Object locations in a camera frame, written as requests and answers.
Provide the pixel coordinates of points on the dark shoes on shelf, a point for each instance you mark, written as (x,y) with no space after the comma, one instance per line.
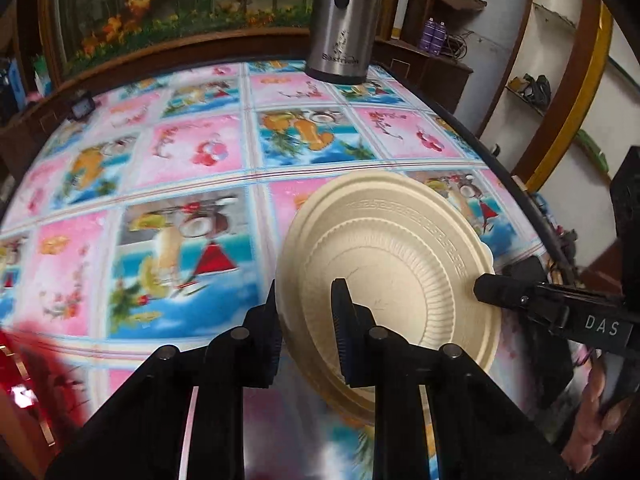
(532,91)

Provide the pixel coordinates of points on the purple spray bottle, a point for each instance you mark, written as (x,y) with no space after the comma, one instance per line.
(441,39)
(429,37)

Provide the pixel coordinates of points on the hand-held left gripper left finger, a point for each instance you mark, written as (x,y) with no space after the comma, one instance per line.
(272,345)

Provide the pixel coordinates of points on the green and white bottle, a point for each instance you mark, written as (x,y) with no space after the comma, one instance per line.
(42,77)

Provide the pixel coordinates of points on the green plant ornament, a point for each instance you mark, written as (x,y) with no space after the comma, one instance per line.
(592,152)

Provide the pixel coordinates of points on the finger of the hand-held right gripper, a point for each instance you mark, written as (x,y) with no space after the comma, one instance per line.
(527,269)
(520,300)

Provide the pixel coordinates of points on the person's right hand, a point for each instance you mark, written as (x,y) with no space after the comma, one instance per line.
(595,410)

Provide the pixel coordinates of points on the white corner shelf unit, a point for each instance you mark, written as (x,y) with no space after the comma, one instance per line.
(565,50)

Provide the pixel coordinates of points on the black power adapter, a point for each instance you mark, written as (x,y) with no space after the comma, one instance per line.
(82,106)

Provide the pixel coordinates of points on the printed fruit tablecloth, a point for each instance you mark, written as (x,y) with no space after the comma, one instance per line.
(200,160)

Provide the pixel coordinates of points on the large ribbed beige bowl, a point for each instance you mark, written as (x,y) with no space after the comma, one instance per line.
(395,250)

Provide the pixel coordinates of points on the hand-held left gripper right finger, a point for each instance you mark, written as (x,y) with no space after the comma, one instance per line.
(344,335)

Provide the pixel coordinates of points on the large red glass plate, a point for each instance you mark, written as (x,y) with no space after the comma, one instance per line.
(45,385)

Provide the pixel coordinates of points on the stainless steel thermos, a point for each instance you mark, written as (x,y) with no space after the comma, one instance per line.
(342,25)

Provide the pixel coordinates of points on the blue bottle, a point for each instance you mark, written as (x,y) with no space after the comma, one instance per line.
(17,85)

